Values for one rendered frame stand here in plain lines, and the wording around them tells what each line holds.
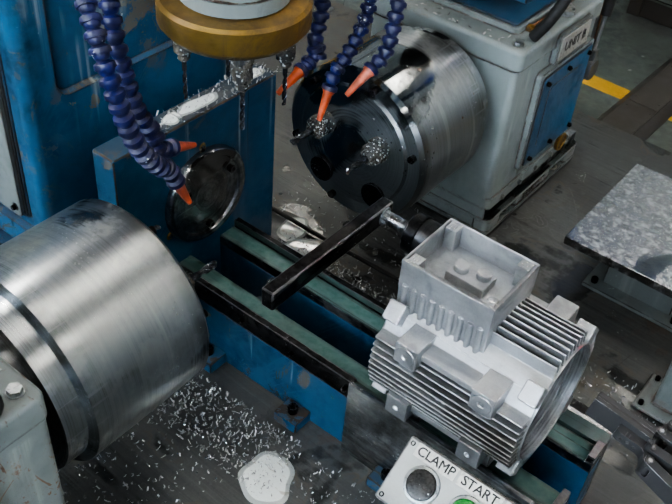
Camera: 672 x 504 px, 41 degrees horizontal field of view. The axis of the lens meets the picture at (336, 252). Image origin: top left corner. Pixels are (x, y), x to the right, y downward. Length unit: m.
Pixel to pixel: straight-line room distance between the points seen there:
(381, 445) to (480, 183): 0.54
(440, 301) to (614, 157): 0.94
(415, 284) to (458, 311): 0.06
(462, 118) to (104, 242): 0.60
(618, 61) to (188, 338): 3.19
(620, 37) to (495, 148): 2.75
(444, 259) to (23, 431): 0.50
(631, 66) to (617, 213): 2.49
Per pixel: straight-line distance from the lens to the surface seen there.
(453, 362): 1.02
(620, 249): 1.46
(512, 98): 1.45
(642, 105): 3.67
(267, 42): 1.02
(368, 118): 1.31
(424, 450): 0.91
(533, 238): 1.63
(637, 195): 1.59
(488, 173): 1.52
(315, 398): 1.23
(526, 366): 1.00
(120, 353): 0.96
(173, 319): 0.99
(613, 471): 1.32
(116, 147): 1.16
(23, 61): 1.16
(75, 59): 1.21
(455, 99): 1.34
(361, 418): 1.18
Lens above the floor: 1.81
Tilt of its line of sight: 41 degrees down
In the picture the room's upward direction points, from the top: 5 degrees clockwise
